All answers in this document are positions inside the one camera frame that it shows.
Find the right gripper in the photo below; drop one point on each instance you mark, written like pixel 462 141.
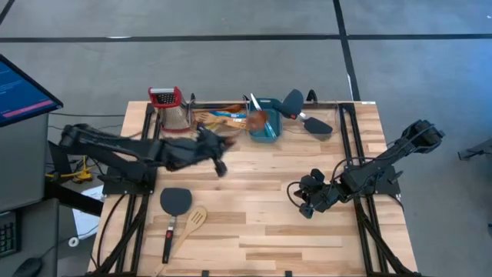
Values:
pixel 321 196

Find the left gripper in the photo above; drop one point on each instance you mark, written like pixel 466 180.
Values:
pixel 200 152

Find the yellow silicone spoon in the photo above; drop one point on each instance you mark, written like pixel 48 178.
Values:
pixel 211 125

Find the blue silicone spoon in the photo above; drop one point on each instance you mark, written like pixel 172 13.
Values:
pixel 230 114

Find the wooden slotted spatula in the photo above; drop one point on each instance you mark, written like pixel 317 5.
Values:
pixel 205 116

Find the short dark wooden spoon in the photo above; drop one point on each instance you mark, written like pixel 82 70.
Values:
pixel 256 120

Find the black rectangular-head spatula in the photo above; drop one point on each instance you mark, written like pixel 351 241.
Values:
pixel 318 126

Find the black round-head spatula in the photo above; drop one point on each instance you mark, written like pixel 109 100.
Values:
pixel 175 202
pixel 293 101

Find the wooden slotted spoon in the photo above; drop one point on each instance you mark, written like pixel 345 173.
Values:
pixel 197 218

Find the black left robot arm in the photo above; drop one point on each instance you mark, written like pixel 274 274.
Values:
pixel 115 148

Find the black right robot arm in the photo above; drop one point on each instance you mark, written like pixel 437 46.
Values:
pixel 384 165

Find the teal plastic bin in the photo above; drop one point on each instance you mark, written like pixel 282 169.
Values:
pixel 259 136

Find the clear plastic bin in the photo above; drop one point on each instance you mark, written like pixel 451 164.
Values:
pixel 221 101
pixel 334 115

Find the white paper sheet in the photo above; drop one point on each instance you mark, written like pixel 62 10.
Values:
pixel 86 223

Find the black floor stand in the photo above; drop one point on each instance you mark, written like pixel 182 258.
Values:
pixel 476 152

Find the grey cabinet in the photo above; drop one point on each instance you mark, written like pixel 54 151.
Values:
pixel 23 165

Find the grey desk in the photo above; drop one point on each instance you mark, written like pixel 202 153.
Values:
pixel 38 238

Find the computer monitor blue screen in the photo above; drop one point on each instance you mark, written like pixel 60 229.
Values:
pixel 21 94

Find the black computer mouse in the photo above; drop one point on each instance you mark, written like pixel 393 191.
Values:
pixel 27 268

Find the computer keyboard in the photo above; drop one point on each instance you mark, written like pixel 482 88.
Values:
pixel 7 234

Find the black aluminium table frame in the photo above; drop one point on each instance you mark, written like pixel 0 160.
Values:
pixel 348 109

